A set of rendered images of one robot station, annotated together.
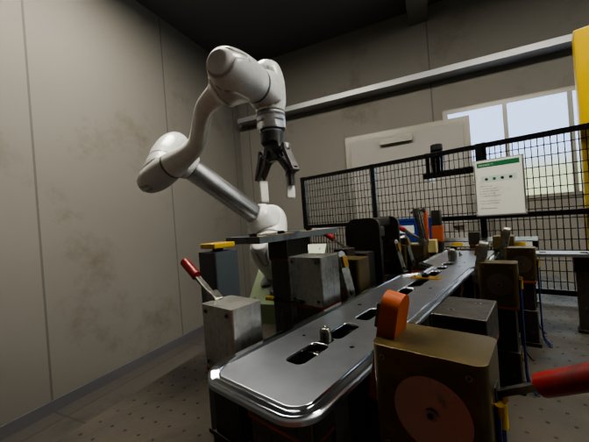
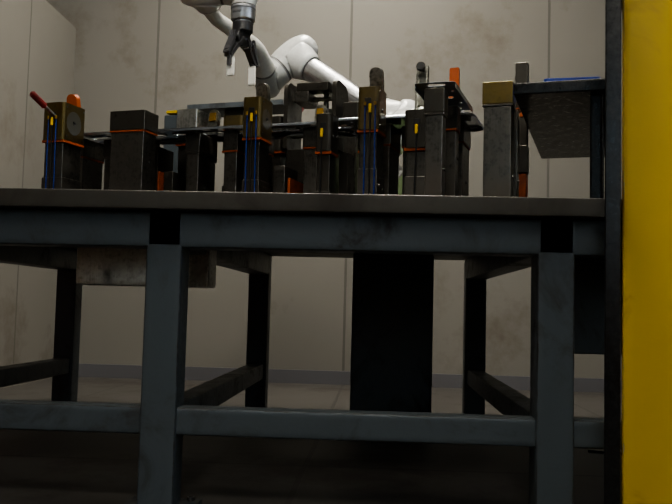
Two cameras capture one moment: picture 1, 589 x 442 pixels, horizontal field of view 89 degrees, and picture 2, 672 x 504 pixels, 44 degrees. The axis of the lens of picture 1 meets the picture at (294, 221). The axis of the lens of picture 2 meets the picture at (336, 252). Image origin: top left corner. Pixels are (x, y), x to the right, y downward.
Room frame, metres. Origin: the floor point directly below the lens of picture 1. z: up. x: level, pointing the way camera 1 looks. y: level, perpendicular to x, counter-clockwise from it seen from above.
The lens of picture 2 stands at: (0.17, -2.81, 0.46)
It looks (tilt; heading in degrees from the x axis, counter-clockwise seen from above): 4 degrees up; 68
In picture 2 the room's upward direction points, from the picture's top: 1 degrees clockwise
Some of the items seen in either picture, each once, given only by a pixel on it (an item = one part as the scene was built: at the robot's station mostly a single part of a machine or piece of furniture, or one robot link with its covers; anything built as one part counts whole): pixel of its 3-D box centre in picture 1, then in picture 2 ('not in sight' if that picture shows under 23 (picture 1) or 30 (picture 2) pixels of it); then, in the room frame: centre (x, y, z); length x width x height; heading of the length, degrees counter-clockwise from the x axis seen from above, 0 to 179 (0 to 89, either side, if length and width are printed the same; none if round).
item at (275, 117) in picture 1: (271, 123); (243, 15); (0.93, 0.05, 1.51); 0.09 x 0.09 x 0.06
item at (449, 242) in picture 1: (436, 242); (567, 125); (1.71, -0.81, 1.02); 0.90 x 0.22 x 0.03; 50
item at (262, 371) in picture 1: (426, 281); (255, 130); (0.87, -0.37, 1.00); 1.38 x 0.22 x 0.02; 140
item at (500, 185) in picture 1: (499, 186); not in sight; (1.61, -1.11, 1.30); 0.23 x 0.02 x 0.31; 50
